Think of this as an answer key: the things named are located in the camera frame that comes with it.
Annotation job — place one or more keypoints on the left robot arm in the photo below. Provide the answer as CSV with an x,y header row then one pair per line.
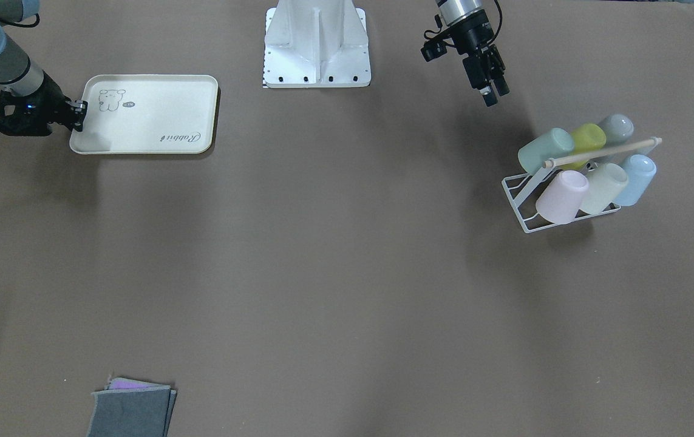
x,y
453,11

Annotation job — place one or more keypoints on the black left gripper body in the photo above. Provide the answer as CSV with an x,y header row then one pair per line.
x,y
473,40

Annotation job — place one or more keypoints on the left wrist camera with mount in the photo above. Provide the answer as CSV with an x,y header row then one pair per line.
x,y
435,44

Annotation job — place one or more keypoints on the cream white cup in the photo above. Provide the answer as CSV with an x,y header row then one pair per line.
x,y
606,182

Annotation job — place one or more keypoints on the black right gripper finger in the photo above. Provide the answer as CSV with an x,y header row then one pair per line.
x,y
76,124
78,108

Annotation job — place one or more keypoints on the grey cup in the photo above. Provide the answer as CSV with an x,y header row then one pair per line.
x,y
618,129

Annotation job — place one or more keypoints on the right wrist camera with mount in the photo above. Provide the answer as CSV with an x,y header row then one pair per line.
x,y
12,116

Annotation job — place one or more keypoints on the light blue cup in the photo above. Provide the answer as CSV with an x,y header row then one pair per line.
x,y
640,171

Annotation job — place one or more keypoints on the green cup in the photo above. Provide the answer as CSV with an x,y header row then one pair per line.
x,y
556,143

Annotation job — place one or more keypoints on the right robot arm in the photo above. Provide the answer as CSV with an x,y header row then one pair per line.
x,y
18,72

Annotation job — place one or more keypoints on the grey folded cloth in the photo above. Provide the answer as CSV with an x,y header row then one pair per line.
x,y
132,412

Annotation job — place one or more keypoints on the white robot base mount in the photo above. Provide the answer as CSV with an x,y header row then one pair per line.
x,y
316,44

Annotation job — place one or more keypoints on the white wire cup rack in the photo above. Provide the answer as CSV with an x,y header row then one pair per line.
x,y
522,191

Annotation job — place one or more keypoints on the purple cloth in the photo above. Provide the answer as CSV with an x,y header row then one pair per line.
x,y
121,383

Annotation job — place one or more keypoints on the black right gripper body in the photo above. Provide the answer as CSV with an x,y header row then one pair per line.
x,y
51,97

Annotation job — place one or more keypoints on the pink cup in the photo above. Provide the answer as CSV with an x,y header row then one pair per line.
x,y
561,200

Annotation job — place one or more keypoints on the yellow cup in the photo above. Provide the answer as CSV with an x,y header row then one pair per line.
x,y
588,137

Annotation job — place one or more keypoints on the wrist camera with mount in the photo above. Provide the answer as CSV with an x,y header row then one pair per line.
x,y
12,116
435,44

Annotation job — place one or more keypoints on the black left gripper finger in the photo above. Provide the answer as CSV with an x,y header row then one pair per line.
x,y
489,95
500,83

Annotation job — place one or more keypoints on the cream rabbit print tray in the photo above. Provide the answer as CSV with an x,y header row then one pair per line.
x,y
148,114

